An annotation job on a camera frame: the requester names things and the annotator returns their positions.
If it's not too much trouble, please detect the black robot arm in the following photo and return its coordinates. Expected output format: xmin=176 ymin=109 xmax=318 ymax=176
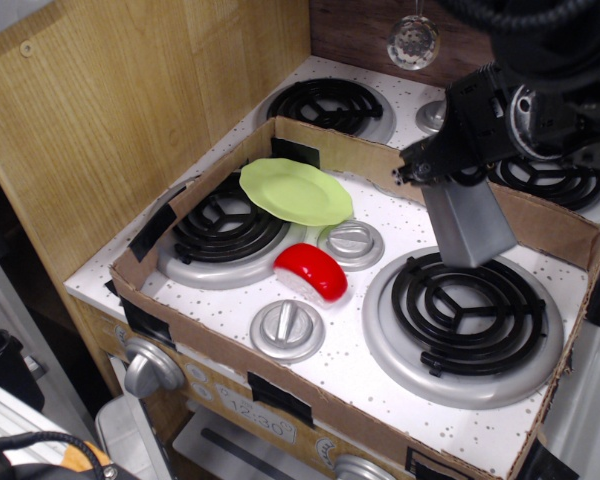
xmin=393 ymin=1 xmax=600 ymax=185

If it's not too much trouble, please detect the red white toy sushi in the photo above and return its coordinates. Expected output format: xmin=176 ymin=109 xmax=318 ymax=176
xmin=273 ymin=243 xmax=348 ymax=308

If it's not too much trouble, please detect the silver stove knob back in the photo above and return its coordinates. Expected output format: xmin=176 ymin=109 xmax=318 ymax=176
xmin=415 ymin=100 xmax=446 ymax=134

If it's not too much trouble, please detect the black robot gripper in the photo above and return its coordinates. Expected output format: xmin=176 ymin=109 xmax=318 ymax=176
xmin=394 ymin=62 xmax=541 ymax=189

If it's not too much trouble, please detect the back left black burner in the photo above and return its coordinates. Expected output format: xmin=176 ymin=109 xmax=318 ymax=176
xmin=264 ymin=78 xmax=385 ymax=136

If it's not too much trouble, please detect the front right black burner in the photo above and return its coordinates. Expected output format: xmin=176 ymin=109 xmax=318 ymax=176
xmin=391 ymin=253 xmax=546 ymax=377

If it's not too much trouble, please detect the hanging clear glass ball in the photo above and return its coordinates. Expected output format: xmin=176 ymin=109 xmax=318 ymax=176
xmin=386 ymin=0 xmax=441 ymax=71

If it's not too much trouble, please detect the cardboard box frame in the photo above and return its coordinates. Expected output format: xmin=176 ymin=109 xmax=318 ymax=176
xmin=110 ymin=118 xmax=600 ymax=479

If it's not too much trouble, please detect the silver oven knob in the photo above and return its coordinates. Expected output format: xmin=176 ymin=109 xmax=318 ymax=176
xmin=334 ymin=454 xmax=395 ymax=480
xmin=124 ymin=338 xmax=185 ymax=399

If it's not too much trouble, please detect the front left black burner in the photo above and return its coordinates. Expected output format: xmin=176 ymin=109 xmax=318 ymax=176
xmin=173 ymin=173 xmax=290 ymax=264

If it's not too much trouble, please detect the silver oven front knob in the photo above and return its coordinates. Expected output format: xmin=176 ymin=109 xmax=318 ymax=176
xmin=124 ymin=338 xmax=185 ymax=399

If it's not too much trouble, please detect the back right black burner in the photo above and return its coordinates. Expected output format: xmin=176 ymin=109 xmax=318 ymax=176
xmin=489 ymin=158 xmax=600 ymax=211

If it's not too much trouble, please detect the silver oven knob bottom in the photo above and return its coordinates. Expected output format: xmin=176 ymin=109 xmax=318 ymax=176
xmin=334 ymin=454 xmax=395 ymax=480

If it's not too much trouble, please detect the silver stove knob centre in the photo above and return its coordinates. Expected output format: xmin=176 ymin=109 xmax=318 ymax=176
xmin=317 ymin=220 xmax=385 ymax=272

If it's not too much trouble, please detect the black cable bottom left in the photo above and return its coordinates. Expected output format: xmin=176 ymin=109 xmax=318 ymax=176
xmin=0 ymin=430 xmax=106 ymax=480

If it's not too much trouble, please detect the green plastic plate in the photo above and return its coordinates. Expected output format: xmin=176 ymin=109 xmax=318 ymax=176
xmin=239 ymin=158 xmax=353 ymax=227

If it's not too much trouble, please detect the silver stove knob front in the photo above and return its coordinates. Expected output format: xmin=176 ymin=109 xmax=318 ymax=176
xmin=250 ymin=300 xmax=326 ymax=364

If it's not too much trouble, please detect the black burner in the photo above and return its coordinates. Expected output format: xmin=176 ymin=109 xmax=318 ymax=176
xmin=391 ymin=253 xmax=546 ymax=377
xmin=489 ymin=158 xmax=600 ymax=211
xmin=264 ymin=78 xmax=385 ymax=136
xmin=173 ymin=173 xmax=290 ymax=264

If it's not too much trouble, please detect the silver stove knob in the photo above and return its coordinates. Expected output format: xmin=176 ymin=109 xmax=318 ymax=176
xmin=317 ymin=220 xmax=385 ymax=272
xmin=250 ymin=300 xmax=326 ymax=364
xmin=415 ymin=100 xmax=446 ymax=134

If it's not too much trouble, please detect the grey pepper shaker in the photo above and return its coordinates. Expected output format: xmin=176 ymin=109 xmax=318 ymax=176
xmin=422 ymin=181 xmax=518 ymax=268

